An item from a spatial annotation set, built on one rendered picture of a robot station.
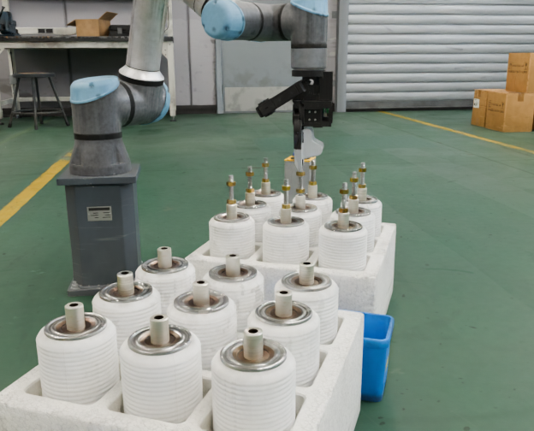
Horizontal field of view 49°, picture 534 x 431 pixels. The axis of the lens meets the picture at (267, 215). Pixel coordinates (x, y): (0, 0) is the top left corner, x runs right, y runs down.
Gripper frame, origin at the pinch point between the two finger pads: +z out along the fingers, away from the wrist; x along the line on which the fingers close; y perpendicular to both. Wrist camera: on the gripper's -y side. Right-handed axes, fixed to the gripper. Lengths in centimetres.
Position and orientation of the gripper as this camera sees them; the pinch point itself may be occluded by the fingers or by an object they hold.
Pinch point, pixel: (298, 164)
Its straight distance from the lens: 130.0
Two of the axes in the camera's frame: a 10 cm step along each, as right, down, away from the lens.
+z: 0.0, 9.7, 2.6
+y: 9.9, 0.3, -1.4
